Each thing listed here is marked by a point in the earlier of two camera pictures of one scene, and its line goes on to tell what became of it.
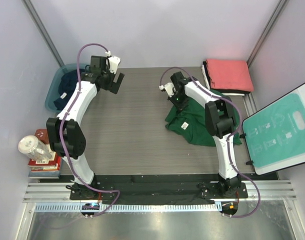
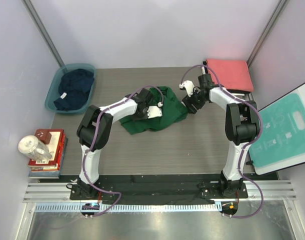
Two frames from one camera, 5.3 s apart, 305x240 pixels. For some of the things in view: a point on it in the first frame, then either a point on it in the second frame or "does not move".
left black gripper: x=115 y=85 -> x=145 y=116
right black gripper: x=179 y=106 -> x=188 y=100
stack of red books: x=48 y=168 does not move
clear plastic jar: x=37 y=150 does not move
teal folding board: x=279 y=135 does not move
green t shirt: x=190 y=121 -> x=173 y=111
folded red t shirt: x=229 y=75 does not move
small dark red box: x=42 y=134 does not move
